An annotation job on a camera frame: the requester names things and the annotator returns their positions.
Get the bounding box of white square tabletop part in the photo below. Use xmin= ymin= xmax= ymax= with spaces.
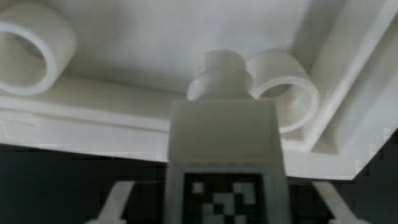
xmin=0 ymin=0 xmax=398 ymax=180

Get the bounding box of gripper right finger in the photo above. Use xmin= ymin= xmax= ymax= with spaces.
xmin=313 ymin=181 xmax=372 ymax=224

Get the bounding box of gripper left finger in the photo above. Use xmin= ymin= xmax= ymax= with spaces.
xmin=85 ymin=181 xmax=135 ymax=224

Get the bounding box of white leg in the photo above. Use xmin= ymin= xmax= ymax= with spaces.
xmin=164 ymin=50 xmax=292 ymax=224

